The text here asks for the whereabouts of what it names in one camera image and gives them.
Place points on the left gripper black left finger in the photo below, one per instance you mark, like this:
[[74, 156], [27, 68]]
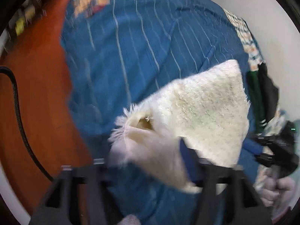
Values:
[[79, 196]]

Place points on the dark green black clothes pile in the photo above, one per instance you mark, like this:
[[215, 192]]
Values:
[[264, 97]]

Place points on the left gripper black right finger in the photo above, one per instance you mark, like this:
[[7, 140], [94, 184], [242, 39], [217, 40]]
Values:
[[227, 196]]

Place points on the blue striped bed sheet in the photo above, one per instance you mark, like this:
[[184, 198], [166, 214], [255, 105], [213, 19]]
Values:
[[119, 52]]

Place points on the red wooden bed frame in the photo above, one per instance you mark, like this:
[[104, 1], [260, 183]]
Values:
[[38, 63]]

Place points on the white fluffy knit garment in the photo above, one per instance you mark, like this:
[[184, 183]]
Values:
[[208, 110]]

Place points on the gloved right hand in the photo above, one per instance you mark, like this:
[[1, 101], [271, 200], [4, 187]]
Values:
[[276, 192]]

